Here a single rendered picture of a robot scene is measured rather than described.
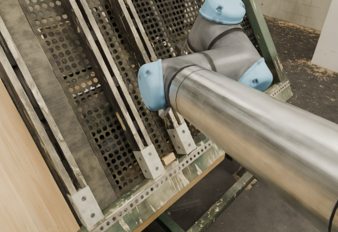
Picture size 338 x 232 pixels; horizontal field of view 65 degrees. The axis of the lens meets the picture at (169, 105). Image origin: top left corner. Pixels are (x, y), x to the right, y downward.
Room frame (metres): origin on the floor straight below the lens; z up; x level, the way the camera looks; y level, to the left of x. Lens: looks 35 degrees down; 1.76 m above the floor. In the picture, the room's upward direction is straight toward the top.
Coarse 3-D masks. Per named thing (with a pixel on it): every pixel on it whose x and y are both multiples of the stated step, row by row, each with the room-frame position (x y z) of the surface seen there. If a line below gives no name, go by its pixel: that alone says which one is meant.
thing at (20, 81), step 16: (0, 16) 0.81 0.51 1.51; (0, 32) 0.78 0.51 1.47; (0, 48) 0.75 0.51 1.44; (16, 48) 0.77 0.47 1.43; (0, 64) 0.74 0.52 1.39; (16, 64) 0.74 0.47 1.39; (16, 80) 0.70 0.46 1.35; (32, 80) 0.72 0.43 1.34; (16, 96) 0.70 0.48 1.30; (32, 96) 0.71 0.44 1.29; (32, 112) 0.66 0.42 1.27; (48, 112) 0.68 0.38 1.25; (32, 128) 0.66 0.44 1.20; (48, 128) 0.66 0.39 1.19; (48, 144) 0.61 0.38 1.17; (64, 144) 0.63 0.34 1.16; (64, 160) 0.60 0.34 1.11; (64, 176) 0.56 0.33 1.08; (80, 176) 0.58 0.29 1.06; (80, 192) 0.54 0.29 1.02; (80, 208) 0.51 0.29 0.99; (96, 208) 0.53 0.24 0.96
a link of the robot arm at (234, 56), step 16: (224, 32) 0.44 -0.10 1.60; (240, 32) 0.45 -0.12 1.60; (208, 48) 0.45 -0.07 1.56; (224, 48) 0.41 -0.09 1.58; (240, 48) 0.41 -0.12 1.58; (224, 64) 0.38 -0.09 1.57; (240, 64) 0.38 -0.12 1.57; (256, 64) 0.38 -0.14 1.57; (240, 80) 0.37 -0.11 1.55; (256, 80) 0.37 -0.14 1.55; (272, 80) 0.38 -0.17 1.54
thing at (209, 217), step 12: (108, 132) 1.25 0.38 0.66; (120, 156) 1.24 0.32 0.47; (132, 156) 0.89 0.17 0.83; (228, 156) 1.46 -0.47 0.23; (240, 180) 1.27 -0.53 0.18; (252, 180) 1.33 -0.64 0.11; (228, 192) 1.17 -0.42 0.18; (240, 192) 1.21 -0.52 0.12; (216, 204) 1.07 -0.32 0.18; (228, 204) 1.11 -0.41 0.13; (204, 216) 0.98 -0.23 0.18; (216, 216) 1.01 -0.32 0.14; (192, 228) 0.90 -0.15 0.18; (204, 228) 0.92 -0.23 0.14
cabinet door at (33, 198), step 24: (0, 96) 0.69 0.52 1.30; (0, 120) 0.64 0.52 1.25; (0, 144) 0.59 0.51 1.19; (24, 144) 0.62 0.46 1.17; (0, 168) 0.54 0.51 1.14; (24, 168) 0.57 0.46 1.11; (0, 192) 0.50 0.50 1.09; (24, 192) 0.52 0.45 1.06; (48, 192) 0.54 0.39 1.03; (0, 216) 0.45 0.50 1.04; (24, 216) 0.47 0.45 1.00; (48, 216) 0.49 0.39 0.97; (72, 216) 0.51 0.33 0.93
